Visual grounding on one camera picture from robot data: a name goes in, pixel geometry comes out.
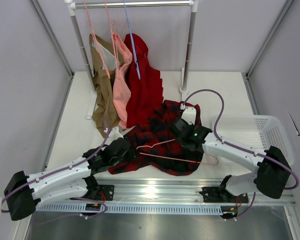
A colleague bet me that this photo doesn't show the blue hanger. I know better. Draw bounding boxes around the blue hanger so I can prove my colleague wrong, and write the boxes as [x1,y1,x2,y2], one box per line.
[122,0,141,80]

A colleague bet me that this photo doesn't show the red hanging garment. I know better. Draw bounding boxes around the red hanging garment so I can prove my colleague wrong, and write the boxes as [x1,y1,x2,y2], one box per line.
[124,34,164,128]

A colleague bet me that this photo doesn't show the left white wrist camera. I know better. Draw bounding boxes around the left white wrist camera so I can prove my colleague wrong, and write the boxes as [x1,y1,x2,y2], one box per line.
[103,125,124,142]

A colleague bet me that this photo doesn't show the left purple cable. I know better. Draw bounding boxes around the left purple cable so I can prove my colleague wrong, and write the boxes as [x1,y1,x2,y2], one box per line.
[0,119,113,221]

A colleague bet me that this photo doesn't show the purple cable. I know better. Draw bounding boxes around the purple cable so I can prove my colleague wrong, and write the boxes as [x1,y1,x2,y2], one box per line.
[181,89,300,220]
[0,119,113,221]

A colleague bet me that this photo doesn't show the metal clothes rack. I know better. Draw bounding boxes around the metal clothes rack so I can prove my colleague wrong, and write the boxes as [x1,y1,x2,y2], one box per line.
[64,0,199,120]

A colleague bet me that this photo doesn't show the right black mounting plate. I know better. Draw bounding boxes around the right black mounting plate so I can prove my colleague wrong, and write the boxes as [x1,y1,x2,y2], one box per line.
[199,186,249,204]

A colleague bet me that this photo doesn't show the white plastic basket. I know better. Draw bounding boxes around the white plastic basket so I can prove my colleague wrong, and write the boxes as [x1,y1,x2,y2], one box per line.
[212,114,294,166]

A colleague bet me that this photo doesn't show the pink hanging garment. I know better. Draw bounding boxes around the pink hanging garment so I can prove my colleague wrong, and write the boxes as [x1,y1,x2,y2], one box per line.
[112,32,133,129]

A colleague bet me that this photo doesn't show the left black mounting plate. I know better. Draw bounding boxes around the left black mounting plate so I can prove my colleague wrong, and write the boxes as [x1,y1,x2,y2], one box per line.
[82,184,115,202]

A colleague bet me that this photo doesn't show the slotted white cable duct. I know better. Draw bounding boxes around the slotted white cable duct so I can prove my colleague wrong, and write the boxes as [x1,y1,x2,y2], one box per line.
[39,202,223,216]

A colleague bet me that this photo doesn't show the tan hanging garment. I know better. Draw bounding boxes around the tan hanging garment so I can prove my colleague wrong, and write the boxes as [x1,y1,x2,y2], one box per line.
[89,35,120,137]

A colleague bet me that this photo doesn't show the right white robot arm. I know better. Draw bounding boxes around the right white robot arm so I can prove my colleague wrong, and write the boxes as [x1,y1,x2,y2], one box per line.
[168,117,292,202]

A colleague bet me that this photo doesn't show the red plaid skirt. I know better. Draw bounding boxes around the red plaid skirt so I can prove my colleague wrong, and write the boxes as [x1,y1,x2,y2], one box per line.
[108,100,204,176]

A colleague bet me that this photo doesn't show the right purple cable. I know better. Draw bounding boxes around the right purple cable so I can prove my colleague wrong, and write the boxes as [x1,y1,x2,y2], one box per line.
[181,89,300,220]

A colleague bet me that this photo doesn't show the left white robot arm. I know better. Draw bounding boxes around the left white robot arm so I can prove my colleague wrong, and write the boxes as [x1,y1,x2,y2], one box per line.
[2,137,137,221]

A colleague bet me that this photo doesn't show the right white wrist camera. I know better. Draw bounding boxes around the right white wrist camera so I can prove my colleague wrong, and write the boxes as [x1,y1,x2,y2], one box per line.
[180,103,197,125]

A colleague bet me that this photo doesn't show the black mounting plate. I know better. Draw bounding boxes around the black mounting plate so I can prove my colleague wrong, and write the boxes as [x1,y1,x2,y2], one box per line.
[199,186,249,204]
[82,184,115,202]

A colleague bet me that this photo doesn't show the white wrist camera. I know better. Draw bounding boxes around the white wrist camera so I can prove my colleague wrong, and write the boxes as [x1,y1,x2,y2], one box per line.
[103,125,124,142]
[180,103,197,125]

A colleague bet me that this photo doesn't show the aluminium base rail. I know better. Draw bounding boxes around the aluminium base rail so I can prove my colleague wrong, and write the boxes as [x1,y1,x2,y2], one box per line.
[37,177,297,206]

